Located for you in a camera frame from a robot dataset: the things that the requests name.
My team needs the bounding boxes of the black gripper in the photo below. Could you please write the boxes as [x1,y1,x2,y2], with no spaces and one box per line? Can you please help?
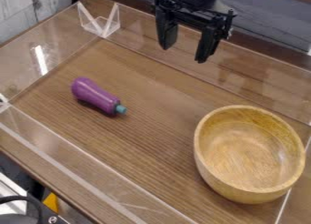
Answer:
[154,0,236,64]

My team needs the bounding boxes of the purple toy eggplant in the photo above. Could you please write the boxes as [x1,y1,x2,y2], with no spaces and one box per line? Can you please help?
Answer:
[70,77,126,115]

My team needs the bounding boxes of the brown wooden bowl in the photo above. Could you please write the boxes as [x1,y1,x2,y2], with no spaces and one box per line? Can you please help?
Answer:
[193,105,305,204]

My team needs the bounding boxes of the yellow triangular part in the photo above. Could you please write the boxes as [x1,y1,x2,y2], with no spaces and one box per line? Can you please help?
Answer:
[42,193,58,212]

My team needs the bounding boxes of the clear acrylic corner bracket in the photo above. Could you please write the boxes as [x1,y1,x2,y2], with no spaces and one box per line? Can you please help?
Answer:
[76,3,120,38]

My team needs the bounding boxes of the clear acrylic tray wall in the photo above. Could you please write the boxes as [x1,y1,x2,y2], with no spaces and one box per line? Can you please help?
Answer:
[0,7,311,224]

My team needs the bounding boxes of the black cable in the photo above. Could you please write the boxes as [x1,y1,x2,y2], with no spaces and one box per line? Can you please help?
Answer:
[0,195,45,224]

